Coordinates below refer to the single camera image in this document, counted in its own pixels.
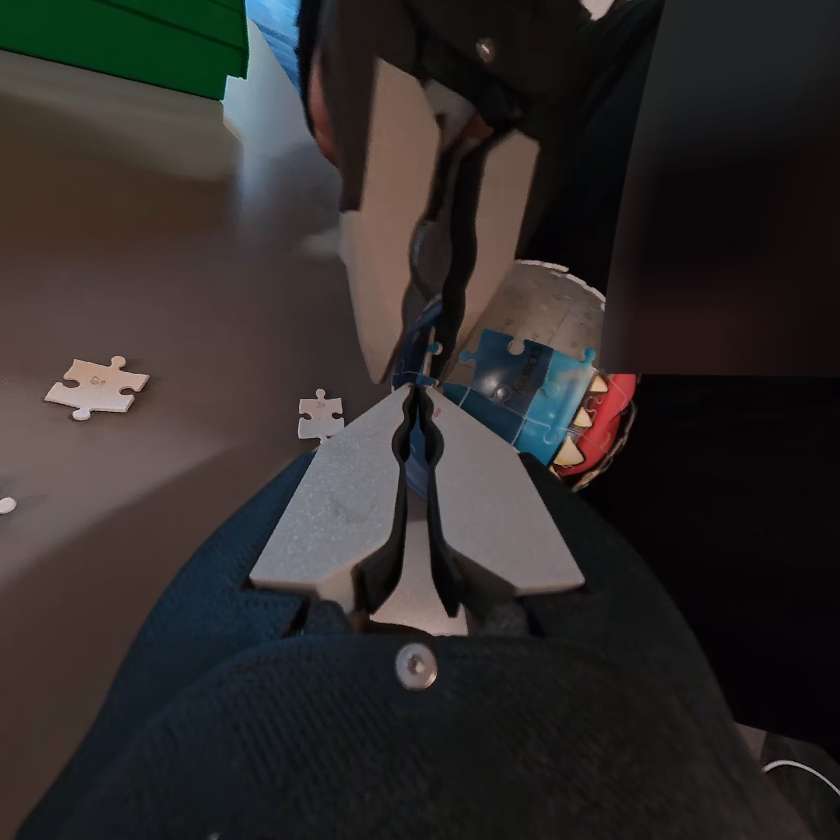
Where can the blue puzzle ball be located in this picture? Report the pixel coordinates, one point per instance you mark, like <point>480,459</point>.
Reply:
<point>505,387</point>

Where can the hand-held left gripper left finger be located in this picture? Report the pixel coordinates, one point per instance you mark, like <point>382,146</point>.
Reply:
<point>328,518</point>

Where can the green storage box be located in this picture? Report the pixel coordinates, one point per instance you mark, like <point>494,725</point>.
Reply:
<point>131,39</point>

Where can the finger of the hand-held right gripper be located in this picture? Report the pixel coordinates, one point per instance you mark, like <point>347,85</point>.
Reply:
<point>387,197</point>
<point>502,216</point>

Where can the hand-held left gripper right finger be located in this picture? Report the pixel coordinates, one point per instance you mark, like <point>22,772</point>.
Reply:
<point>499,525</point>

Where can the person's right hand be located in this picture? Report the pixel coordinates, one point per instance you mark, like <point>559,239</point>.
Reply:
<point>318,111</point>

